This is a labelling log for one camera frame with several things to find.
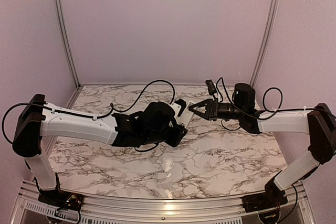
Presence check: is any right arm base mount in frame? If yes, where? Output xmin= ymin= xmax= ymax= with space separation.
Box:
xmin=242 ymin=193 xmax=288 ymax=212

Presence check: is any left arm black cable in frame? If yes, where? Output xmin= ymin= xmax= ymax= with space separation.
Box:
xmin=1 ymin=79 xmax=177 ymax=153

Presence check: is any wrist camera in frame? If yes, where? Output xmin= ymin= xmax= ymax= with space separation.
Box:
xmin=205 ymin=79 xmax=217 ymax=96
xmin=175 ymin=99 xmax=186 ymax=116

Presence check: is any white remote control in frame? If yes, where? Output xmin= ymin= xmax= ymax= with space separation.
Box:
xmin=176 ymin=100 xmax=195 ymax=128

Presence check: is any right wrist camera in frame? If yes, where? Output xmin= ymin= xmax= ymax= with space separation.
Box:
xmin=205 ymin=79 xmax=217 ymax=96

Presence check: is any left aluminium frame post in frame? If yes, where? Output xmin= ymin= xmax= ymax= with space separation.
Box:
xmin=54 ymin=0 xmax=81 ymax=89

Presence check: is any aluminium frame post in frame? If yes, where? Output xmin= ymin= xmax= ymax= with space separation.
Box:
xmin=54 ymin=0 xmax=81 ymax=89
xmin=249 ymin=0 xmax=279 ymax=88

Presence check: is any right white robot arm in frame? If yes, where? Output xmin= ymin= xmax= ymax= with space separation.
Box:
xmin=188 ymin=80 xmax=335 ymax=207

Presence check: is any right aluminium frame post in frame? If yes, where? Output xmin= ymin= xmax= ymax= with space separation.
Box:
xmin=249 ymin=0 xmax=279 ymax=88

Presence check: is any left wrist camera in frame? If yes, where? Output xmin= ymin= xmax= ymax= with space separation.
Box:
xmin=175 ymin=99 xmax=186 ymax=116

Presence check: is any front aluminium rail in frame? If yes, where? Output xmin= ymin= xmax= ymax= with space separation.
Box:
xmin=10 ymin=181 xmax=315 ymax=223

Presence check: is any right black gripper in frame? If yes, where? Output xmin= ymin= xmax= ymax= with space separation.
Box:
xmin=189 ymin=98 xmax=245 ymax=121

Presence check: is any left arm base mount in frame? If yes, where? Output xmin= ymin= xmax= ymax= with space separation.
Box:
xmin=38 ymin=190 xmax=83 ymax=211

